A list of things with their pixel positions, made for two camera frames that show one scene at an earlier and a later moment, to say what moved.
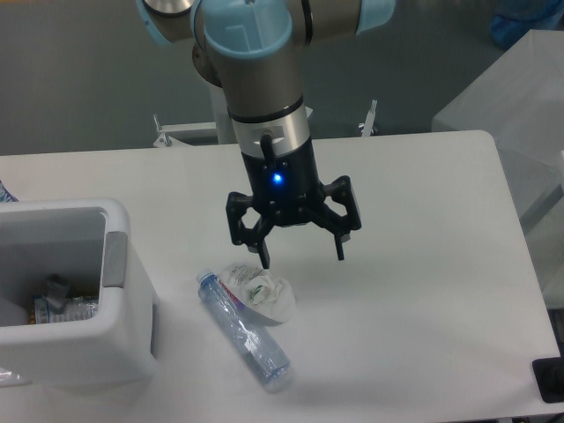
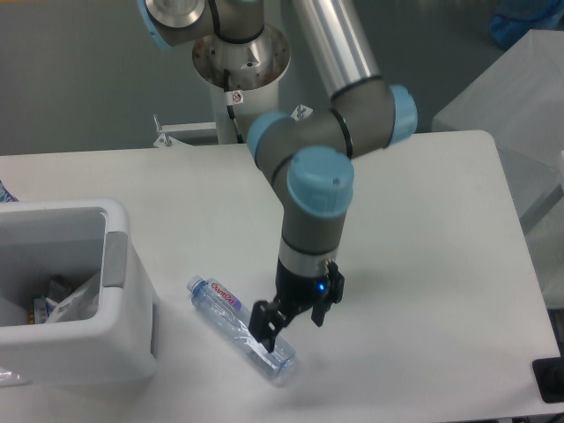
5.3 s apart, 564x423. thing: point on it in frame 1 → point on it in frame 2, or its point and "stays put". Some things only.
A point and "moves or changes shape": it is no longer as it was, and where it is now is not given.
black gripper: [286, 189] → [266, 321]
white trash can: [88, 241] stays put
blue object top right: [515, 18] stays put
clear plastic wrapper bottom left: [6, 374] stays put
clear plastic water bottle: [262, 359] moves or changes shape
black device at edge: [549, 375] stays put
